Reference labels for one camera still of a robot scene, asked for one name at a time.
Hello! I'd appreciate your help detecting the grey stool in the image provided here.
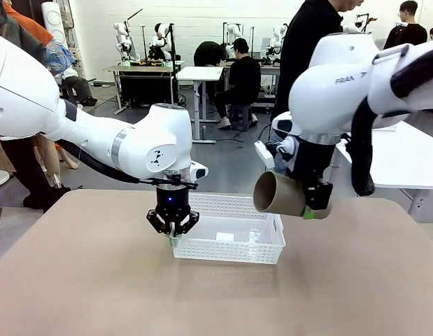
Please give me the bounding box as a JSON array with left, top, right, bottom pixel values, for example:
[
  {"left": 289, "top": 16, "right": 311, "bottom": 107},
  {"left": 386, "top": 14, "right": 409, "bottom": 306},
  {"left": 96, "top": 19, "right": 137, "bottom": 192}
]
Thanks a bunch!
[{"left": 229, "top": 104, "right": 254, "bottom": 132}]

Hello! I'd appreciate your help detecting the white height-adjustable desk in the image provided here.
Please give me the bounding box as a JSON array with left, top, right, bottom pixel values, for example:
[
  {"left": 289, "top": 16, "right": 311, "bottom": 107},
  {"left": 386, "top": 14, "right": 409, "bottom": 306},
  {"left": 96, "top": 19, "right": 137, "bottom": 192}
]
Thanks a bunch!
[{"left": 175, "top": 66, "right": 226, "bottom": 146}]

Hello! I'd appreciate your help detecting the person in black sweater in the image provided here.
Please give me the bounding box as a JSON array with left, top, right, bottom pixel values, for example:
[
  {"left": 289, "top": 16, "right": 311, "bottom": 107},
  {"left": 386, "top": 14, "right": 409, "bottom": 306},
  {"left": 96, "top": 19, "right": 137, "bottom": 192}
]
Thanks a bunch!
[{"left": 269, "top": 0, "right": 366, "bottom": 176}]

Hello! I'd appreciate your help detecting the seated person in brown trousers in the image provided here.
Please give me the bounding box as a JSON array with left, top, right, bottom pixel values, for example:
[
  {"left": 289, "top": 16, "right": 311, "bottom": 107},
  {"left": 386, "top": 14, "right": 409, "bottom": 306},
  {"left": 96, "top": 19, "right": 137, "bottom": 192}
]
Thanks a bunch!
[{"left": 58, "top": 67, "right": 99, "bottom": 108}]

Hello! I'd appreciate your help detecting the black cable sleeve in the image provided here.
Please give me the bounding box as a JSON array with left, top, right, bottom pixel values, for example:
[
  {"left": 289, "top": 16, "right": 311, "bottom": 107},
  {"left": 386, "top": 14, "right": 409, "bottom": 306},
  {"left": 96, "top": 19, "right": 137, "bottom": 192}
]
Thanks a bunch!
[{"left": 350, "top": 45, "right": 433, "bottom": 197}]

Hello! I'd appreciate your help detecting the seated person with black cap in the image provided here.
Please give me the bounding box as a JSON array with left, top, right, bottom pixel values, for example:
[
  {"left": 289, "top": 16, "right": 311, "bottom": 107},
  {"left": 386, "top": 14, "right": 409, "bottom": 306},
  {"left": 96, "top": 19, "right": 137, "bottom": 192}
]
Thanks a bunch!
[{"left": 213, "top": 38, "right": 262, "bottom": 132}]

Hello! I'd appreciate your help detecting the right arm white wrist camera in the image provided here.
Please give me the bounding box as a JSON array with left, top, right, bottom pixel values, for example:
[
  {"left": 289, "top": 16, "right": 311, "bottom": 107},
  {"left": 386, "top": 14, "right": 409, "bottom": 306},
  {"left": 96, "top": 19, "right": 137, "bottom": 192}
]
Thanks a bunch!
[{"left": 254, "top": 139, "right": 277, "bottom": 169}]

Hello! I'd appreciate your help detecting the grey workbench with black panel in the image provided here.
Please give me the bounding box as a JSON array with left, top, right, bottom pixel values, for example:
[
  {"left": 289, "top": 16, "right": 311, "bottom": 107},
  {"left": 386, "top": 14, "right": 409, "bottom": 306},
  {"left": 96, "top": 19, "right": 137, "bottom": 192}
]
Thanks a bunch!
[{"left": 103, "top": 60, "right": 186, "bottom": 117}]

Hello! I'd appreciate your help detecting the bending person in black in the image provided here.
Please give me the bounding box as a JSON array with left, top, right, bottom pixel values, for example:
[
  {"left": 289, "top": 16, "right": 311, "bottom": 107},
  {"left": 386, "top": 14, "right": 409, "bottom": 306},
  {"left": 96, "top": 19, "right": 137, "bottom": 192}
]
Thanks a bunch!
[{"left": 193, "top": 40, "right": 228, "bottom": 68}]

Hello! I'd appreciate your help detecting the arm white wrist camera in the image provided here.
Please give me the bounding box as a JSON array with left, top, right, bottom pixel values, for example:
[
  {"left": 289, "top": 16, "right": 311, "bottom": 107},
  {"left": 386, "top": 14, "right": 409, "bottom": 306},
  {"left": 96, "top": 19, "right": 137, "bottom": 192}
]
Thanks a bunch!
[
  {"left": 136, "top": 161, "right": 210, "bottom": 191},
  {"left": 254, "top": 139, "right": 277, "bottom": 169}
]

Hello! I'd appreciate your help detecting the standing person in black coat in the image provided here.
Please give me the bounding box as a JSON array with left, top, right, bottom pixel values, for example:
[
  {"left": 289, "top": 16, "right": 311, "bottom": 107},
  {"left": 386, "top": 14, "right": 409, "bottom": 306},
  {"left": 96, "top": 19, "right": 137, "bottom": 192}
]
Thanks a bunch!
[{"left": 383, "top": 0, "right": 429, "bottom": 50}]

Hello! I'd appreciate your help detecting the white perforated plastic basket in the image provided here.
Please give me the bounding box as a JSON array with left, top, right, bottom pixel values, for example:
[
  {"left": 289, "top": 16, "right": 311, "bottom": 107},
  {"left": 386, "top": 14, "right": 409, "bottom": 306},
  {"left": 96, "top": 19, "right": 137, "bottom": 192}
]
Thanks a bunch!
[{"left": 170, "top": 192, "right": 287, "bottom": 265}]

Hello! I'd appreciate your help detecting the grey background workbench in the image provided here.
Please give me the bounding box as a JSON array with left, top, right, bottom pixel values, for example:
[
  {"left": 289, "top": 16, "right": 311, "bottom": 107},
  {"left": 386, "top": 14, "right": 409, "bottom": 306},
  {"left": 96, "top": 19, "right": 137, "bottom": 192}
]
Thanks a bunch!
[{"left": 222, "top": 57, "right": 284, "bottom": 110}]

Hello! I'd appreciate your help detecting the white side table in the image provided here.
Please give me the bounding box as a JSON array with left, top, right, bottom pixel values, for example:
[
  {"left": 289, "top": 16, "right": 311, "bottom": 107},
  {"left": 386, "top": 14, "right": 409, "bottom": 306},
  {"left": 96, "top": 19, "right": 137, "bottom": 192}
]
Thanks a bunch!
[{"left": 336, "top": 118, "right": 433, "bottom": 225}]

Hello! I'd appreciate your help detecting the person in green jacket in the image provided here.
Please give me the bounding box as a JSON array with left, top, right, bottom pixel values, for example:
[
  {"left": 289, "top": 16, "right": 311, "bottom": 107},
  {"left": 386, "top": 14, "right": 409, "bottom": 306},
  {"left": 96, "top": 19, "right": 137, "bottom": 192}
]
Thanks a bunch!
[{"left": 0, "top": 0, "right": 72, "bottom": 213}]

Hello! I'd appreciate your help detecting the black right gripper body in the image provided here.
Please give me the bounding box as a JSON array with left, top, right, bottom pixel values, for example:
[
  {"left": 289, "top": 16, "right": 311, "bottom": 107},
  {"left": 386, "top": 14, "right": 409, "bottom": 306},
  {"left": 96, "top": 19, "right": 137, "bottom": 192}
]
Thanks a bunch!
[{"left": 285, "top": 134, "right": 339, "bottom": 189}]

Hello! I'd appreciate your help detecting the white tower appliance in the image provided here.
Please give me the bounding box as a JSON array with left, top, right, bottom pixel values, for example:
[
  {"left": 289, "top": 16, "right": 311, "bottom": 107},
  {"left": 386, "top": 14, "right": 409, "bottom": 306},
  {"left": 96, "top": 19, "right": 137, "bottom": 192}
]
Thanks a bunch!
[{"left": 41, "top": 2, "right": 69, "bottom": 47}]

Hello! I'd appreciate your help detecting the left arm white wrist camera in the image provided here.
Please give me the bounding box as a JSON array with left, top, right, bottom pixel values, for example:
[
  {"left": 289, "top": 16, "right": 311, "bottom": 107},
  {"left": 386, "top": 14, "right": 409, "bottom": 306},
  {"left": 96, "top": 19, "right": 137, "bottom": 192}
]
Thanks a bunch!
[{"left": 136, "top": 161, "right": 210, "bottom": 191}]

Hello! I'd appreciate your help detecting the brown cardboard tube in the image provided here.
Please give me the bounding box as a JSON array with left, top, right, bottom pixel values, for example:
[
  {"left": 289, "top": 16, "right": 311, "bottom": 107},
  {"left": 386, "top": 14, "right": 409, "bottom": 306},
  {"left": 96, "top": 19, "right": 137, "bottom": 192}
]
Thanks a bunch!
[{"left": 252, "top": 170, "right": 334, "bottom": 222}]

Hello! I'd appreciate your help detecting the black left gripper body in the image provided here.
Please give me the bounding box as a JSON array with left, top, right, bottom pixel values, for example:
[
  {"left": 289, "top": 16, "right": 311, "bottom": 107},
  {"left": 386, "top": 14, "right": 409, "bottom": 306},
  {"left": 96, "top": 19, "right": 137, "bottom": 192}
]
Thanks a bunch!
[{"left": 155, "top": 185, "right": 192, "bottom": 229}]

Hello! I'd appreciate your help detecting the person in orange jacket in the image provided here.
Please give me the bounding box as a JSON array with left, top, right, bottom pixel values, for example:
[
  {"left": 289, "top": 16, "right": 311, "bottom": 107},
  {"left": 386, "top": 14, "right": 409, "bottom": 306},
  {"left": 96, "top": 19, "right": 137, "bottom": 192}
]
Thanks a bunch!
[{"left": 2, "top": 1, "right": 78, "bottom": 76}]

